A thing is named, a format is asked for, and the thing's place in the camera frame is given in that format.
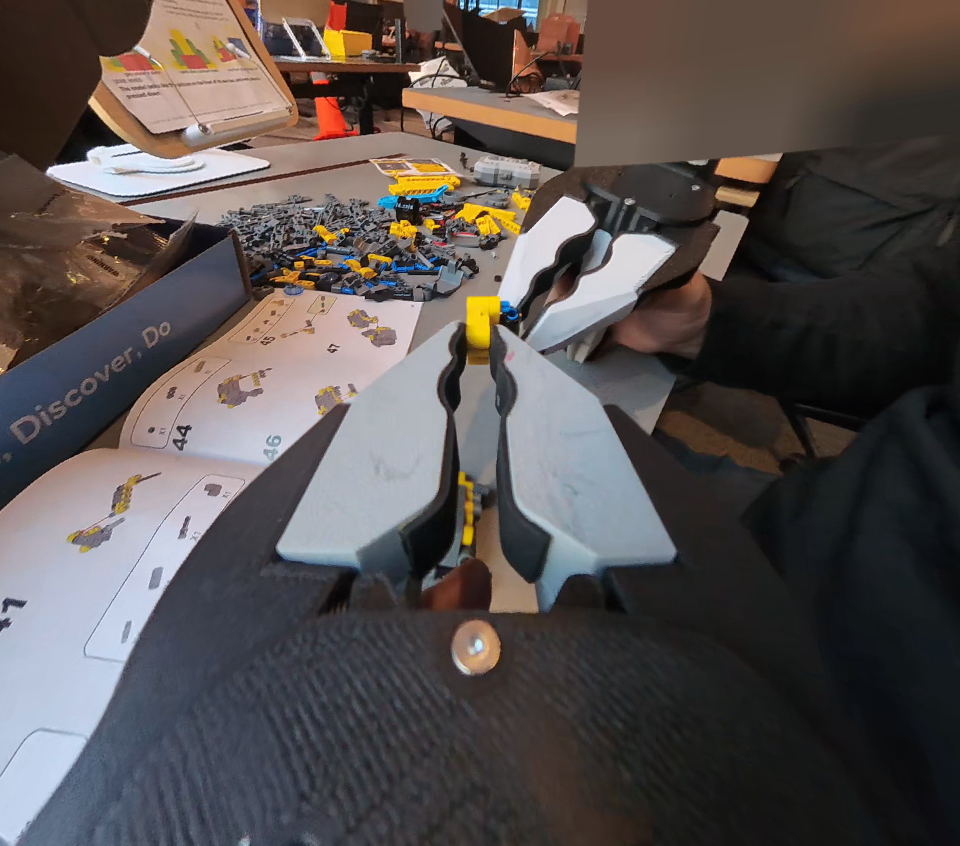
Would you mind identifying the open instruction booklet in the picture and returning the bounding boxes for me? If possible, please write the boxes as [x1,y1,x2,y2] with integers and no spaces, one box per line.
[0,293,426,843]

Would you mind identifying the yellow three-hole connector brick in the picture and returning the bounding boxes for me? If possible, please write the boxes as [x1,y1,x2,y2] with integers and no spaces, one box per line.
[465,296,502,367]

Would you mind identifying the grey brick motor block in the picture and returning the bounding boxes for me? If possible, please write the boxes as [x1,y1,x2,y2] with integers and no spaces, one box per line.
[472,154,543,189]

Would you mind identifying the person's right hand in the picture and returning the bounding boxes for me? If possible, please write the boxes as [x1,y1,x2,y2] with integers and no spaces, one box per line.
[609,274,714,379]

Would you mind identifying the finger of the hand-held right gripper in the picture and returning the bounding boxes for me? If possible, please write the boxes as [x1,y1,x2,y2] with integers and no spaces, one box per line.
[497,195,603,333]
[523,233,679,355]

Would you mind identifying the grey desk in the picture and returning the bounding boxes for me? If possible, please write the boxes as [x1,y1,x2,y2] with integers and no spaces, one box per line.
[45,133,676,607]

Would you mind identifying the yellow grey brick assembly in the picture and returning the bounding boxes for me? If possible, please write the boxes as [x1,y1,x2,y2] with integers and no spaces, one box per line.
[456,471,496,550]

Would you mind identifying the person's right forearm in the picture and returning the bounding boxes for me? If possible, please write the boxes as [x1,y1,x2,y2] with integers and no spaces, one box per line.
[693,137,960,412]

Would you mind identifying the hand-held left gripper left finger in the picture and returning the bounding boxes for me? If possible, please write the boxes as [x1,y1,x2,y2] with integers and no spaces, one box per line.
[276,322,465,578]

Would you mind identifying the orange traffic cone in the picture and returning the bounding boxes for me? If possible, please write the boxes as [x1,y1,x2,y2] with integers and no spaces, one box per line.
[309,96,360,143]

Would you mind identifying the pile of loose brick pieces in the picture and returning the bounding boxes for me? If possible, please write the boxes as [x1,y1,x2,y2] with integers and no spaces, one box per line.
[221,182,534,303]

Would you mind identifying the wooden book stand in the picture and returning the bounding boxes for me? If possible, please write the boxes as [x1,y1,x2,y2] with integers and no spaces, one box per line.
[45,0,301,198]

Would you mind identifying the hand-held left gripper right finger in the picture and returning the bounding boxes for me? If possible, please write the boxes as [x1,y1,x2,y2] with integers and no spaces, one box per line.
[489,327,678,613]

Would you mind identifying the clear acrylic stand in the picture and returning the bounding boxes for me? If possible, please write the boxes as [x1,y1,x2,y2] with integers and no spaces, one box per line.
[281,17,331,61]

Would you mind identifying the yellow sticker sheet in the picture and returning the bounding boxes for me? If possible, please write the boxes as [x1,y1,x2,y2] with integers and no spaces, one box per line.
[369,157,460,181]

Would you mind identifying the wooden work table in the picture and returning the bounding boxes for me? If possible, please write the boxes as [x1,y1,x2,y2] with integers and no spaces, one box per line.
[401,87,580,170]
[273,54,421,138]

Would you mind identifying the blue cardboard box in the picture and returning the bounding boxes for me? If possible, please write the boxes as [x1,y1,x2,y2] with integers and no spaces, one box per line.
[0,0,254,509]

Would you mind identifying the yellow box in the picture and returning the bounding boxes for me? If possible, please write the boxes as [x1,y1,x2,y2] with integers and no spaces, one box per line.
[322,27,374,61]

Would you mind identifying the crumpled clear plastic bag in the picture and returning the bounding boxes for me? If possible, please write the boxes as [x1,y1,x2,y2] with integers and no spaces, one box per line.
[0,156,198,370]

